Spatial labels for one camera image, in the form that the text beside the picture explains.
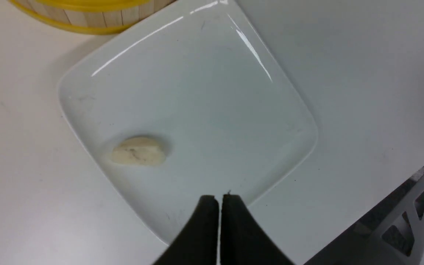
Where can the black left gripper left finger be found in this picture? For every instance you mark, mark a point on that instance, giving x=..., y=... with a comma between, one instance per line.
x=196, y=244

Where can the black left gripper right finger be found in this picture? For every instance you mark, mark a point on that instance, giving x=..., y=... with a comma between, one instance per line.
x=242, y=240

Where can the white steamed dumpling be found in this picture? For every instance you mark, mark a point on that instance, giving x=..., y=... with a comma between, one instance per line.
x=142, y=151

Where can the white square plate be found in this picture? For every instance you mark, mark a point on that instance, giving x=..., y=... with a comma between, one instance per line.
x=198, y=78

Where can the yellow bamboo steamer basket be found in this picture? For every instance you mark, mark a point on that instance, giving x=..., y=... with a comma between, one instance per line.
x=91, y=17

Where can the white metal frame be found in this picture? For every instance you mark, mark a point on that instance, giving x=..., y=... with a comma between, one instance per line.
x=408, y=218

